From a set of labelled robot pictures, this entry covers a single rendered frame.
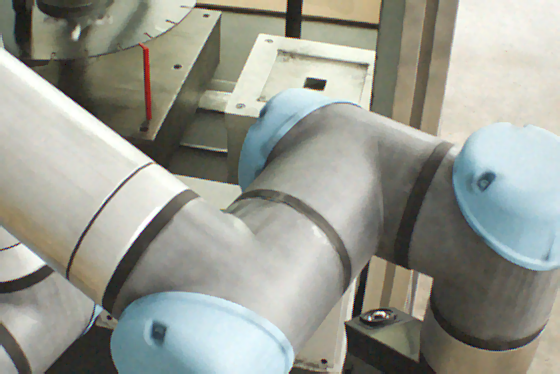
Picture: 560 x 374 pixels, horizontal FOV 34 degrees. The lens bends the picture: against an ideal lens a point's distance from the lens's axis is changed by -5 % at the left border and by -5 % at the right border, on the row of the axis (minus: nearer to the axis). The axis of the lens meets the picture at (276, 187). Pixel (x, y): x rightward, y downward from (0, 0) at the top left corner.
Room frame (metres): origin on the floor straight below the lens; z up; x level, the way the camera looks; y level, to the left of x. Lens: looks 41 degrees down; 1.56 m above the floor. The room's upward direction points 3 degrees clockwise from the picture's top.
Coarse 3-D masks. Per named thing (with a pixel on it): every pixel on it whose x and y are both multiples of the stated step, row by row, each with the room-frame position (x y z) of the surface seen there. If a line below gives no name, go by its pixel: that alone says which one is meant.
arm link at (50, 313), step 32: (0, 32) 0.61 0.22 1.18; (0, 256) 0.54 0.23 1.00; (32, 256) 0.54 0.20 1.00; (0, 288) 0.52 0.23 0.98; (32, 288) 0.53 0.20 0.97; (64, 288) 0.55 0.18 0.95; (0, 320) 0.50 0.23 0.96; (32, 320) 0.52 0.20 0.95; (64, 320) 0.54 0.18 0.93; (32, 352) 0.50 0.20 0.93
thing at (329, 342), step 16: (176, 176) 0.78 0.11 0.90; (208, 192) 0.75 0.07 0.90; (224, 192) 0.75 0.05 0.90; (240, 192) 0.76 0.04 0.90; (224, 208) 0.73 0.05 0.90; (352, 288) 0.64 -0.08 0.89; (336, 304) 0.64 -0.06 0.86; (352, 304) 0.67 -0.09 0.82; (96, 320) 0.69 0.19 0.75; (112, 320) 0.68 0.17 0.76; (336, 320) 0.64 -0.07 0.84; (320, 336) 0.64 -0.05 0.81; (336, 336) 0.64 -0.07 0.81; (304, 352) 0.64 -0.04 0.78; (320, 352) 0.64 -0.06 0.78; (336, 352) 0.64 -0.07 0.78; (320, 368) 0.64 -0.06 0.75; (336, 368) 0.64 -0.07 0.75
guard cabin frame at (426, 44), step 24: (408, 0) 0.68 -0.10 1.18; (432, 0) 0.68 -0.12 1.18; (456, 0) 0.67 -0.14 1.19; (408, 24) 0.68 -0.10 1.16; (432, 24) 0.68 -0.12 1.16; (408, 48) 0.68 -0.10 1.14; (432, 48) 0.67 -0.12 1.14; (408, 72) 0.68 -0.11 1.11; (432, 72) 0.67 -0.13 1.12; (408, 96) 0.68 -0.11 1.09; (432, 96) 0.67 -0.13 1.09; (408, 120) 0.68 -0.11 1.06; (432, 120) 0.67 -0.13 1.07; (384, 264) 0.68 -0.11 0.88; (384, 288) 0.68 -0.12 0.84; (408, 288) 0.67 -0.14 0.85
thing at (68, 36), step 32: (0, 0) 1.06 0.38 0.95; (32, 0) 1.06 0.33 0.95; (128, 0) 1.06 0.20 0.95; (160, 0) 1.06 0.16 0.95; (192, 0) 1.06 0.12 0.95; (32, 32) 0.98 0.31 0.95; (64, 32) 0.98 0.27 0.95; (96, 32) 0.98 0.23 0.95; (128, 32) 0.98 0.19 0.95; (160, 32) 0.98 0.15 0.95
